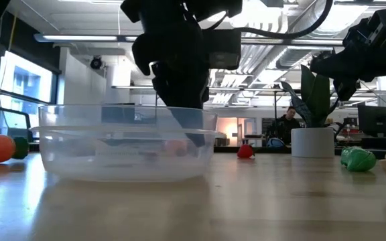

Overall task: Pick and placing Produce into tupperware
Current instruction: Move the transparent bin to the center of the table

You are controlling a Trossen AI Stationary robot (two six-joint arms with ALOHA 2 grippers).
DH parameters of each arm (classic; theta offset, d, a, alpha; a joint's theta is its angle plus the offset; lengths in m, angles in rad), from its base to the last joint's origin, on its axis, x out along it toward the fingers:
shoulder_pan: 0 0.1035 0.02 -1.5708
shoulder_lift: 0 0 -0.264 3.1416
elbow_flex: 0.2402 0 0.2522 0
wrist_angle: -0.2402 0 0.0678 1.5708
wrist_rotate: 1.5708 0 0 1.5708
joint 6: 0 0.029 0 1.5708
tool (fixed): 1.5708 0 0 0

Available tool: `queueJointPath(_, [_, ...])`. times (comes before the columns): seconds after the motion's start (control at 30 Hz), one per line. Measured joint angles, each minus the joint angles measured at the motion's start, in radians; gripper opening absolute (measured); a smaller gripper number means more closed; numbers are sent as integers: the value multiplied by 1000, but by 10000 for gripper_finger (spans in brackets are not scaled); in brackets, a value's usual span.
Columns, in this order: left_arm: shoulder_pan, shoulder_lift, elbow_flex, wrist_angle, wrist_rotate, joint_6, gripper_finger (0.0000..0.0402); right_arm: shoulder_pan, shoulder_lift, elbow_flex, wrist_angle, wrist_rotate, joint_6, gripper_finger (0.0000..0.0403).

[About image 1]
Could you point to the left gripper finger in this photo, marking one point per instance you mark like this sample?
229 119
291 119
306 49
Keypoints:
159 78
189 90

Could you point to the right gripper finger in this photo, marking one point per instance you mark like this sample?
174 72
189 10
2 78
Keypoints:
333 70

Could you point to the red toy strawberry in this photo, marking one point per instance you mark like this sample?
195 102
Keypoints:
245 152

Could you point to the green toy pea pod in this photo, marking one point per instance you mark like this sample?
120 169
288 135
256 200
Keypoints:
358 160

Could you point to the clear plastic tupperware container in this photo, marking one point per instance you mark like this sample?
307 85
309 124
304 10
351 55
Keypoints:
79 160

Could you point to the black ceiling lamp cluster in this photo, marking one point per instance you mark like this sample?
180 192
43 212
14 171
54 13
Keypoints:
322 55

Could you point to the green snake plant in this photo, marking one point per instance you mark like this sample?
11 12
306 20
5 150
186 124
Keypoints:
315 100

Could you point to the black ceiling spot lamp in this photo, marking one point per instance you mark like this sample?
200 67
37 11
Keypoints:
96 63

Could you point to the black computer monitor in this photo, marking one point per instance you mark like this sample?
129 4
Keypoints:
375 120

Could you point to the person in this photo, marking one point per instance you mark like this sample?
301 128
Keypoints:
287 125

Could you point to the white plant pot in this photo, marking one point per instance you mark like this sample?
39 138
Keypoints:
312 142

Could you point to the long ceiling light bar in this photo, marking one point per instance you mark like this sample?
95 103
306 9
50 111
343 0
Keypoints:
79 37

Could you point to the blue round object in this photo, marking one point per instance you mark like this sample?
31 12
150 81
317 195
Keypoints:
276 143

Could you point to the black office chair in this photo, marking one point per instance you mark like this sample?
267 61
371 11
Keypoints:
27 117

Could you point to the silver ceiling duct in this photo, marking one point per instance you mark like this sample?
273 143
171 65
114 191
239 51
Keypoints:
340 20

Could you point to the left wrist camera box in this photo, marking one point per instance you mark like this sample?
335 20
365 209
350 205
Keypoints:
226 50

